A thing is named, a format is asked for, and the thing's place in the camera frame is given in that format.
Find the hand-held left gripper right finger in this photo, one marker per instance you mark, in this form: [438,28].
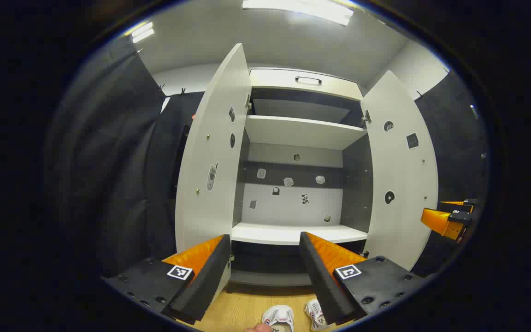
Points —
[321,286]

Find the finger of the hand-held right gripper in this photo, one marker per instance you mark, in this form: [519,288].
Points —
[461,204]
[438,222]

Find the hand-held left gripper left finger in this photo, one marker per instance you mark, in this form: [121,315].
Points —
[210,276]

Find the white canvas shoe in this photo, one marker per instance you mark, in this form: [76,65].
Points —
[316,313]
[278,314]

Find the white cabinet door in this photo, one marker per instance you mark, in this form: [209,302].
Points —
[210,138]
[399,170]

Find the white grey shoe cabinet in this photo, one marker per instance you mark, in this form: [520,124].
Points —
[293,131]

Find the black backdrop cloth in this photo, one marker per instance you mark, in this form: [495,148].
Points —
[454,152]
[109,161]

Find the small ceiling light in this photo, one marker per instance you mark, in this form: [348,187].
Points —
[142,32]

